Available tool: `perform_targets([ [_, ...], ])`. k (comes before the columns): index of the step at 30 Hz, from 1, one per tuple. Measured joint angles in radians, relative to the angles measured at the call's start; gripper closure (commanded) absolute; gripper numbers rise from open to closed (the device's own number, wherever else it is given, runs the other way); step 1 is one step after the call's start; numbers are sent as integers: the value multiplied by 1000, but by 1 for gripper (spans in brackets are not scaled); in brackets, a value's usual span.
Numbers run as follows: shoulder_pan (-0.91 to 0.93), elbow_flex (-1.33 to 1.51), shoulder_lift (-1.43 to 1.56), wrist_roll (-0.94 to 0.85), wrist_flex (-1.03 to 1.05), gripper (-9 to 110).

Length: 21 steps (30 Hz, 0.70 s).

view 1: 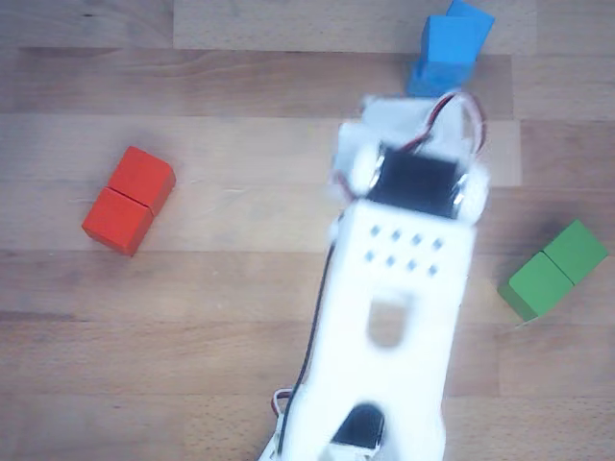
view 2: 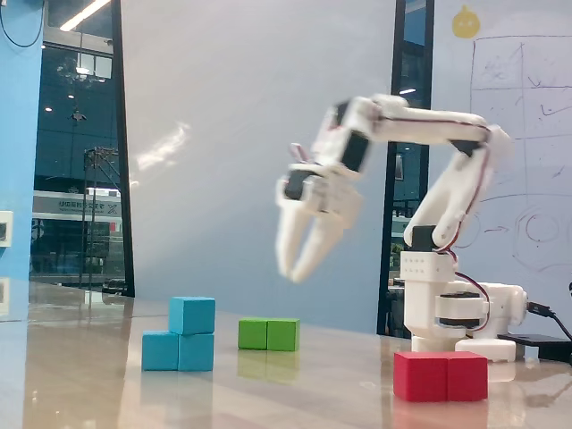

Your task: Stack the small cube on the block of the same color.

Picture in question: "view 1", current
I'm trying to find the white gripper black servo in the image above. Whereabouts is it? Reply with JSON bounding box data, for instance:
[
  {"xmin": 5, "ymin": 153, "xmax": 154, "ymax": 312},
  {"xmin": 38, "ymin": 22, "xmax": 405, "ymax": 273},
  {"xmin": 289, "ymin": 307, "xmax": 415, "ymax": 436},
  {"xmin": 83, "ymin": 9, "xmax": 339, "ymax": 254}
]
[{"xmin": 358, "ymin": 92, "xmax": 475, "ymax": 156}]

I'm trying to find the small blue cube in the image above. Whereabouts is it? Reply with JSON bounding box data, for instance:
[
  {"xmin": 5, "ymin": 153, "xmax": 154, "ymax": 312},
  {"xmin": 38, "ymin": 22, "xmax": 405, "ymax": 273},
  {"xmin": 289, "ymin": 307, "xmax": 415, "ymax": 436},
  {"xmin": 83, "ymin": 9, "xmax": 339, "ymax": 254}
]
[{"xmin": 421, "ymin": 13, "xmax": 496, "ymax": 67}]

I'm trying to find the long blue block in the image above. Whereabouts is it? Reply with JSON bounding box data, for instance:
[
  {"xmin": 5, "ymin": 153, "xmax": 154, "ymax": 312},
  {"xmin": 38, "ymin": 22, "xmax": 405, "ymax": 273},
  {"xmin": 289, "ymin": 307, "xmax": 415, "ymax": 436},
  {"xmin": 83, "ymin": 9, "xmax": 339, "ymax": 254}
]
[{"xmin": 406, "ymin": 0, "xmax": 497, "ymax": 99}]

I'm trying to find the long green block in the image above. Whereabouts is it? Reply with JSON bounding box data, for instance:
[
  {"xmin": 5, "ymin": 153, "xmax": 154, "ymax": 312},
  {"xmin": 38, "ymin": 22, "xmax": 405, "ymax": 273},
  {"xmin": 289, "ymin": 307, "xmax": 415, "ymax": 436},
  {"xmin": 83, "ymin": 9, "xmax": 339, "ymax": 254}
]
[{"xmin": 497, "ymin": 219, "xmax": 610, "ymax": 323}]

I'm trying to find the long red block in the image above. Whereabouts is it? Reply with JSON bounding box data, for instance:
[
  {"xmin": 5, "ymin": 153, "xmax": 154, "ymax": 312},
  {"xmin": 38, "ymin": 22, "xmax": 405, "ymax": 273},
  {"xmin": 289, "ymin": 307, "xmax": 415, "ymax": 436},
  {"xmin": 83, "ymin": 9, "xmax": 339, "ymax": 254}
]
[{"xmin": 81, "ymin": 146, "xmax": 178, "ymax": 257}]

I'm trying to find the red black white servo cable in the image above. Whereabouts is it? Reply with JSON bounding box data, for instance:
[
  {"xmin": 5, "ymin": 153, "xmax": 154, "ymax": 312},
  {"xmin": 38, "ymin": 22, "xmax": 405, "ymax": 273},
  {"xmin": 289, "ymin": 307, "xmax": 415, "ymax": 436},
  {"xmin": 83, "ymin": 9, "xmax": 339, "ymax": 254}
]
[
  {"xmin": 397, "ymin": 91, "xmax": 488, "ymax": 158},
  {"xmin": 271, "ymin": 213, "xmax": 343, "ymax": 436}
]

